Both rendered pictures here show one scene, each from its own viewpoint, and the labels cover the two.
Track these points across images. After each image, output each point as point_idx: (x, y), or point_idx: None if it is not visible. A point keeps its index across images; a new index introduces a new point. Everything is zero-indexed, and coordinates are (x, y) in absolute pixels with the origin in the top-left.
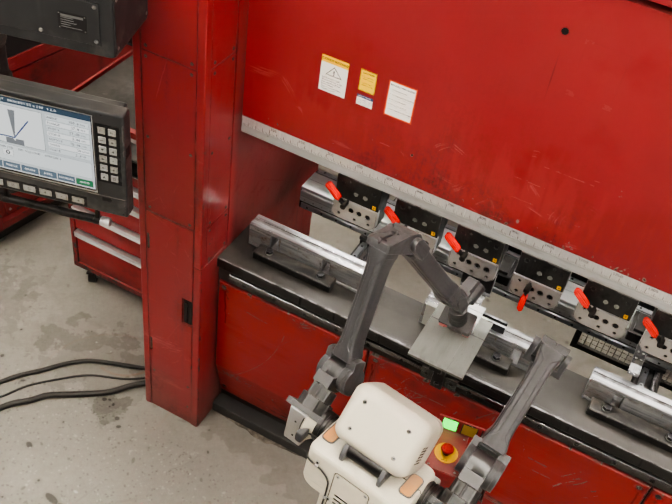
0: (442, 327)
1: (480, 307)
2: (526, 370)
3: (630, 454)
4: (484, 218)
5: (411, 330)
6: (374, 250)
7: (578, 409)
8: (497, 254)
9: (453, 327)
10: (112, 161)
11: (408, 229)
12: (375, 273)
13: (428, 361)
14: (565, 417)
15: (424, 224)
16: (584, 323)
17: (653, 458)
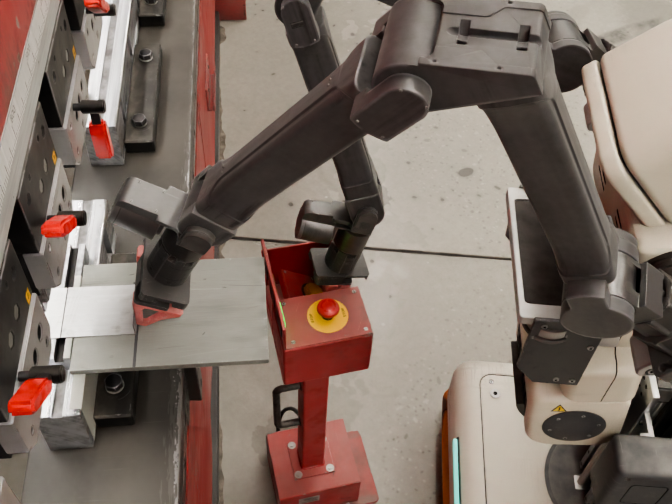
0: (154, 335)
1: (50, 298)
2: (115, 238)
3: (192, 98)
4: (12, 108)
5: (128, 448)
6: (545, 71)
7: (152, 161)
8: (49, 140)
9: (190, 273)
10: None
11: (412, 20)
12: (561, 92)
13: (264, 318)
14: (181, 170)
15: (16, 311)
16: (96, 55)
17: (184, 75)
